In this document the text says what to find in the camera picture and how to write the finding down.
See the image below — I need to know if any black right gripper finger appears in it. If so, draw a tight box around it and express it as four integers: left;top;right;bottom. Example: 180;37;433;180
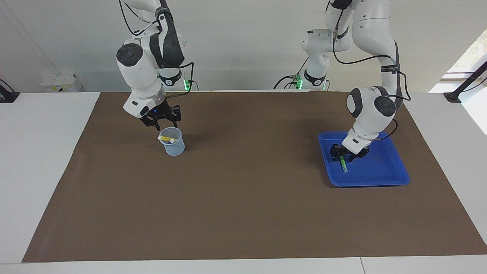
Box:
167;107;182;128
140;118;162;131

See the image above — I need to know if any translucent plastic cup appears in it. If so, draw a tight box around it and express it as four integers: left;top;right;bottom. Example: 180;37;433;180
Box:
158;127;186;156

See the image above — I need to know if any blue plastic tray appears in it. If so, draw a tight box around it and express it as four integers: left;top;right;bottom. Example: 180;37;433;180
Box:
318;131;411;188

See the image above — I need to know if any brown table mat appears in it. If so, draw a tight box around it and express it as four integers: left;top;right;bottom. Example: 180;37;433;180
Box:
22;91;487;263

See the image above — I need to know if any black table clamp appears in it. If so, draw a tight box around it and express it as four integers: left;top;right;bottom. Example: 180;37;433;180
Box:
0;79;20;103

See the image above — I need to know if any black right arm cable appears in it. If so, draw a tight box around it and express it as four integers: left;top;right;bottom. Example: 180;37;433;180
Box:
164;62;195;100

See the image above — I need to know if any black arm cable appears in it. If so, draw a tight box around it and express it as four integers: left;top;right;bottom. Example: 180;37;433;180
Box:
332;30;412;142
164;62;195;100

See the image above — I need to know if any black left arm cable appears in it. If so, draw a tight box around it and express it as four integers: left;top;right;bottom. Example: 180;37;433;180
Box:
332;30;412;142

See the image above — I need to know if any black base cable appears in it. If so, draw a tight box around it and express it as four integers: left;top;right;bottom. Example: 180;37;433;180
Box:
273;74;305;90

